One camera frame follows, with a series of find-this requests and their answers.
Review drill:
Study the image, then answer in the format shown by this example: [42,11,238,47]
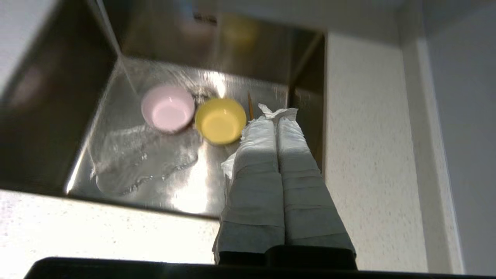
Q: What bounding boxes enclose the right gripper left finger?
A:
[212,116,285,264]

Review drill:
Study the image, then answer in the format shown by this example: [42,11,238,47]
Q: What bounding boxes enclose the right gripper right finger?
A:
[259,104,357,256]

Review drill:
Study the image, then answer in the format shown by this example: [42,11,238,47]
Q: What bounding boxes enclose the yellow plastic bowl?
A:
[195,98,247,146]

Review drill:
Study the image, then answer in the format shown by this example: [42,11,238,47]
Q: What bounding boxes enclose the pink plastic bowl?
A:
[141,85,196,134]

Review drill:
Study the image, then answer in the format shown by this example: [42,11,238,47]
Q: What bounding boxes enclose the stainless steel sink basin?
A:
[0,0,327,219]

